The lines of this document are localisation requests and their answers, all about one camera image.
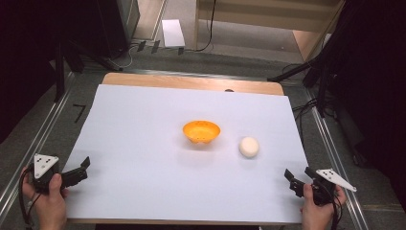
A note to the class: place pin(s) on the person's right hand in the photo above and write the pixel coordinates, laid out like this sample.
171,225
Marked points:
316,214

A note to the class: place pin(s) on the white flat board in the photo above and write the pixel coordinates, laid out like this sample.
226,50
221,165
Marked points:
173,33

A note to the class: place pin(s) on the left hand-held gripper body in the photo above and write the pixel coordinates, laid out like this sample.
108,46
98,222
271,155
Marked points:
42,167

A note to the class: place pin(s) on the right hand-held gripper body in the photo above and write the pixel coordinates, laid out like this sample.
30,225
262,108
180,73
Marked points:
332,179

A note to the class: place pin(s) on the white round bun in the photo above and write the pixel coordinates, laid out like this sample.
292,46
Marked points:
249,147

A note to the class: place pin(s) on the metal floor rail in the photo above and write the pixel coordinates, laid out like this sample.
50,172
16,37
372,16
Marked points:
335,159
35,140

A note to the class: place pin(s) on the black metal stand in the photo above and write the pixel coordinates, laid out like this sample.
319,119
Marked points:
320,83
59,70

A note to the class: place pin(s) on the dark cabinet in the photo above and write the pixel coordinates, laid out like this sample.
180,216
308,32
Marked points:
118,25

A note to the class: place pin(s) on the light wooden frame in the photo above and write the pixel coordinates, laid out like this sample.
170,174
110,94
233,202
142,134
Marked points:
271,16

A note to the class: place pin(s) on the orange plastic bowl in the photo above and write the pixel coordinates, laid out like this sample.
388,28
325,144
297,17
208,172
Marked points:
201,131

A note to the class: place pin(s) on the black tape strip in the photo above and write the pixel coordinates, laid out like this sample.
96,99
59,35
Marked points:
181,50

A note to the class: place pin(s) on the person's left hand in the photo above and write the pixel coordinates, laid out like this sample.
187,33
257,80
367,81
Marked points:
49,207

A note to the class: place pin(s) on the white paper sheet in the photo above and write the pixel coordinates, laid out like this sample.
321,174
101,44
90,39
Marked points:
143,159

